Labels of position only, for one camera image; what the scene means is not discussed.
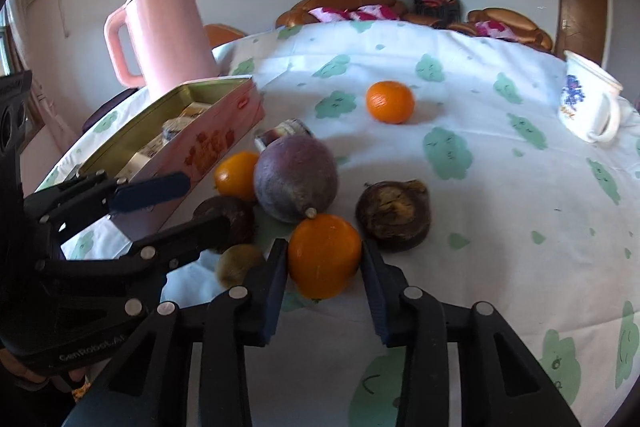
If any small tan potato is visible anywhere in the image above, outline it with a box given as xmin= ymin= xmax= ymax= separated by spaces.
xmin=215 ymin=243 xmax=268 ymax=290

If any dark purple chair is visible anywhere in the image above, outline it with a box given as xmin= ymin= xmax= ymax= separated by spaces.
xmin=82 ymin=88 xmax=138 ymax=132

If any purple sweet potato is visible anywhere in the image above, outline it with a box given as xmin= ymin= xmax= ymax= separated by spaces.
xmin=253 ymin=134 xmax=340 ymax=225

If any small dark jar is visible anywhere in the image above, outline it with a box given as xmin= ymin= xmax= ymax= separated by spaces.
xmin=254 ymin=118 xmax=315 ymax=152

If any white floral mug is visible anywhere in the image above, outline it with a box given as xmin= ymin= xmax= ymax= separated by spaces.
xmin=557 ymin=50 xmax=623 ymax=144

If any person's left hand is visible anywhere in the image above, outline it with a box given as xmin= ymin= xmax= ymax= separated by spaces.
xmin=0 ymin=349 xmax=88 ymax=405

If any brown chair back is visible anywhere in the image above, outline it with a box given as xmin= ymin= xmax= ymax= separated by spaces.
xmin=204 ymin=24 xmax=248 ymax=50

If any smooth orange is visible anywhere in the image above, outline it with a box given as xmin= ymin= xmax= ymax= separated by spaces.
xmin=286 ymin=213 xmax=363 ymax=300
xmin=214 ymin=151 xmax=261 ymax=204

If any pink tin box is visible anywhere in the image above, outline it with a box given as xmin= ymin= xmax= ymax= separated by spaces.
xmin=75 ymin=76 xmax=266 ymax=240

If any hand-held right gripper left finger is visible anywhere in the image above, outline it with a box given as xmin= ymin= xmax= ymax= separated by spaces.
xmin=62 ymin=238 xmax=290 ymax=427

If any brown wooden door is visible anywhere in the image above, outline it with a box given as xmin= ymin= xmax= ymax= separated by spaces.
xmin=552 ymin=0 xmax=608 ymax=68

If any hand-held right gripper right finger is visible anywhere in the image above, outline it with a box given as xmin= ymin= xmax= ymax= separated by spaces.
xmin=361 ymin=238 xmax=583 ymax=427

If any pink floral pillow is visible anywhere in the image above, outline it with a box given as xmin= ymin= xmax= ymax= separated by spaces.
xmin=350 ymin=5 xmax=401 ymax=22
xmin=475 ymin=21 xmax=516 ymax=40
xmin=308 ymin=7 xmax=353 ymax=24

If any brown leather armchair sofa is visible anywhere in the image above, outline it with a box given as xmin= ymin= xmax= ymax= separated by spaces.
xmin=452 ymin=8 xmax=553 ymax=52

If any pink kettle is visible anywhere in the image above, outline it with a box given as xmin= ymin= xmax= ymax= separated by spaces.
xmin=104 ymin=0 xmax=221 ymax=100

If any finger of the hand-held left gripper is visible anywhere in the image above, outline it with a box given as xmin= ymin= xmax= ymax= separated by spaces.
xmin=35 ymin=213 xmax=236 ymax=278
xmin=24 ymin=172 xmax=190 ymax=228

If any dimpled tangerine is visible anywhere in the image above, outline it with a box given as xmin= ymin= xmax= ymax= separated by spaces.
xmin=365 ymin=80 xmax=416 ymax=125

